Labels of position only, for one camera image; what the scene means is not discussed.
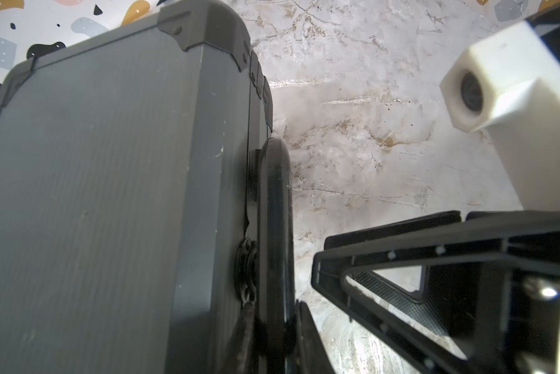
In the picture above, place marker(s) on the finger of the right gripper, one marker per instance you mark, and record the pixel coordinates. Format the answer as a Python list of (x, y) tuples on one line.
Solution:
[(398, 228), (426, 248)]

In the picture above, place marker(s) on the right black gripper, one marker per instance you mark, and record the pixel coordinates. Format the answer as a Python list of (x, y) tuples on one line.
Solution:
[(496, 289)]

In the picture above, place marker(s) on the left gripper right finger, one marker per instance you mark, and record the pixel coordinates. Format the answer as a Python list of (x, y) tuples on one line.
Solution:
[(310, 352)]

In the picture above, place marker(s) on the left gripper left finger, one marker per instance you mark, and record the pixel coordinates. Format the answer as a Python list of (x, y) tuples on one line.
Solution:
[(240, 358)]

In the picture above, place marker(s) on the grey poker set case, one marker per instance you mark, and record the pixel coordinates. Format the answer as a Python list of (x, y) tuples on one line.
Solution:
[(144, 201)]

